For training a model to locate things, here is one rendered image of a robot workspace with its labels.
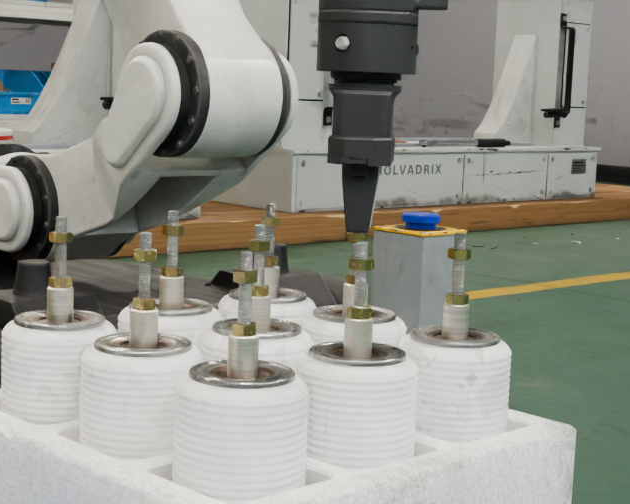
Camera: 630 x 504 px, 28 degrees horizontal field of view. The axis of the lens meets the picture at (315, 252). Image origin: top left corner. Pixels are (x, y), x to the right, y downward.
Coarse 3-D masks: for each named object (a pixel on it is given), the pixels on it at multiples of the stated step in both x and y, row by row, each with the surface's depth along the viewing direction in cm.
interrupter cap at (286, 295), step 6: (282, 288) 125; (288, 288) 125; (234, 294) 121; (282, 294) 124; (288, 294) 123; (294, 294) 122; (300, 294) 123; (276, 300) 119; (282, 300) 119; (288, 300) 119; (294, 300) 120; (300, 300) 120
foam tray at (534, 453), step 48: (0, 432) 99; (48, 432) 98; (528, 432) 104; (0, 480) 100; (48, 480) 94; (96, 480) 90; (144, 480) 88; (336, 480) 89; (384, 480) 90; (432, 480) 94; (480, 480) 98; (528, 480) 102
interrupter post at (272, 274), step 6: (264, 270) 121; (270, 270) 121; (276, 270) 121; (270, 276) 121; (276, 276) 121; (264, 282) 121; (270, 282) 121; (276, 282) 121; (270, 288) 121; (276, 288) 122; (270, 294) 121; (276, 294) 122
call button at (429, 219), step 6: (402, 216) 130; (408, 216) 129; (414, 216) 128; (420, 216) 128; (426, 216) 128; (432, 216) 129; (438, 216) 129; (408, 222) 129; (414, 222) 128; (420, 222) 128; (426, 222) 128; (432, 222) 129; (438, 222) 129; (414, 228) 129; (420, 228) 129; (426, 228) 129; (432, 228) 129
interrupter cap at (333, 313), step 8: (320, 312) 114; (328, 312) 114; (336, 312) 115; (376, 312) 115; (384, 312) 115; (392, 312) 114; (328, 320) 111; (336, 320) 111; (344, 320) 110; (376, 320) 111; (384, 320) 111; (392, 320) 112
